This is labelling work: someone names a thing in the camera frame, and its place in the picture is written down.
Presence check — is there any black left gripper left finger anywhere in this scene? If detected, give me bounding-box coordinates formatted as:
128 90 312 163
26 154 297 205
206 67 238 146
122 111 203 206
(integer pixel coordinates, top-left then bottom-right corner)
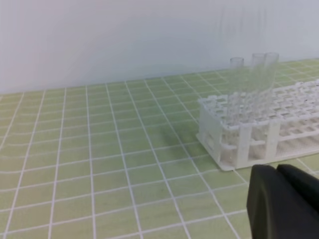
246 165 319 239

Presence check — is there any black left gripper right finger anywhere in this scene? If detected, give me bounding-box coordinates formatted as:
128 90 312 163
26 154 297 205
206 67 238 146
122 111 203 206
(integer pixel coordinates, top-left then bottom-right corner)
277 164 319 219

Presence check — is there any clear glass test tube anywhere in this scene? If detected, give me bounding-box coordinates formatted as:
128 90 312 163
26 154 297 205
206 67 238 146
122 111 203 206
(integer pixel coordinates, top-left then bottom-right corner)
255 52 279 120

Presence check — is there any clear test tube far-left slot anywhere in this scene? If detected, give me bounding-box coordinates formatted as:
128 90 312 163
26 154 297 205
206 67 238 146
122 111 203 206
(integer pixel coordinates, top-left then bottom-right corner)
223 57 244 163

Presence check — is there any white plastic test tube rack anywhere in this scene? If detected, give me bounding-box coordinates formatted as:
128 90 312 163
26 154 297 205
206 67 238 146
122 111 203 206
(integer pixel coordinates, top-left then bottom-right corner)
197 80 319 171

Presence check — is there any green grid tablecloth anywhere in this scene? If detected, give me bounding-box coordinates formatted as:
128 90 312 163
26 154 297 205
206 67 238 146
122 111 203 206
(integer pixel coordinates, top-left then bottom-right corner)
0 58 319 239

